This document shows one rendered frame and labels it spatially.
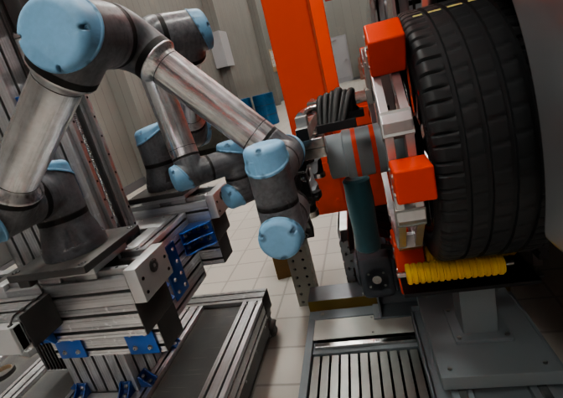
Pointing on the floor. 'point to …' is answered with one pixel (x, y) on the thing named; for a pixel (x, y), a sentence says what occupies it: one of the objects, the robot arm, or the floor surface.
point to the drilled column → (302, 273)
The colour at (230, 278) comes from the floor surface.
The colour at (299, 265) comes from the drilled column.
